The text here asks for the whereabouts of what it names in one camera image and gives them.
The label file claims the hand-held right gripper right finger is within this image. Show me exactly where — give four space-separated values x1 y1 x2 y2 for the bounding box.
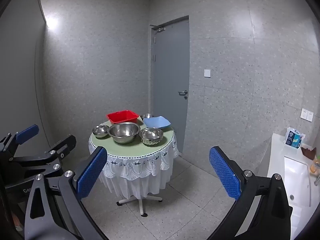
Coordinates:
209 146 293 240

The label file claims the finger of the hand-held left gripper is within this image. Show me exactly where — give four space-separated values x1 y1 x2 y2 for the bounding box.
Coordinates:
10 134 77 178
0 124 40 157

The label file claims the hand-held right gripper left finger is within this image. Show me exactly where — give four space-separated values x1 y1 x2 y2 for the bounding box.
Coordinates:
24 146 109 240

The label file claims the large steel bowl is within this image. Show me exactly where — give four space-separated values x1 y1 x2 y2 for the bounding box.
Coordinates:
108 122 141 144

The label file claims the red plastic basin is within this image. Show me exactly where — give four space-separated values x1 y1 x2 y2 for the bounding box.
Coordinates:
107 110 139 125

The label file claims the ribbed steel bowl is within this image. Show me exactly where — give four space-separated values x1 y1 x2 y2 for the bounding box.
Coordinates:
139 127 164 146

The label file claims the blue plastic bowl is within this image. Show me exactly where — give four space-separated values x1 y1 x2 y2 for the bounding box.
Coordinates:
143 116 171 130

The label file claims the green lace-trimmed tablecloth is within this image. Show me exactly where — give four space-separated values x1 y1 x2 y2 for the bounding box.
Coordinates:
89 119 180 200

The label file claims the white table base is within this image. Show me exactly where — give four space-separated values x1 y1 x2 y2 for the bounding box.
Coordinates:
116 191 163 217

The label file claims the white sink counter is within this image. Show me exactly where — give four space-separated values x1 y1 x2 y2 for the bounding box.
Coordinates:
267 133 320 240

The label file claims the blue tissue pack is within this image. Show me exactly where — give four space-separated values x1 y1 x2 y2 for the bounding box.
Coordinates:
284 127 306 149

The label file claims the brown paper bag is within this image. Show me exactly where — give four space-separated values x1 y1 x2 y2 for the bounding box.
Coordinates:
301 146 317 160

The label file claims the orange bottle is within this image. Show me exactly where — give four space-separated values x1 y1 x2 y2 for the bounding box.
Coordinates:
310 155 320 174

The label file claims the grey door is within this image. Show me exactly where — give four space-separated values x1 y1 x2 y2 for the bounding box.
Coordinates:
150 15 190 155

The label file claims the white wall socket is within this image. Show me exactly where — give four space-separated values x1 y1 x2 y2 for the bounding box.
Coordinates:
301 108 314 122

